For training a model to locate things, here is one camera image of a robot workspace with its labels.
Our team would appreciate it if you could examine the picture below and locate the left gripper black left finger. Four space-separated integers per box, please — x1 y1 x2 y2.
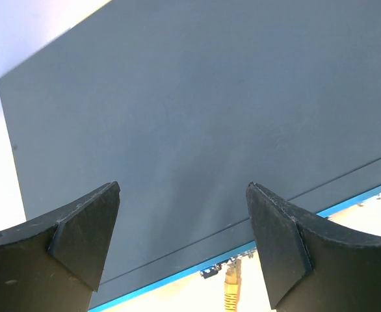
0 181 120 311

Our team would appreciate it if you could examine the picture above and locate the dark network switch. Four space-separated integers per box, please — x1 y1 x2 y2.
0 1 381 308

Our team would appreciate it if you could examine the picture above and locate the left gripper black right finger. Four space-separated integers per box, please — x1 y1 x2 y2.
246 183 381 311

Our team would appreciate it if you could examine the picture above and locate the yellow patch cable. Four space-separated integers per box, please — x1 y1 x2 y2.
222 261 243 312

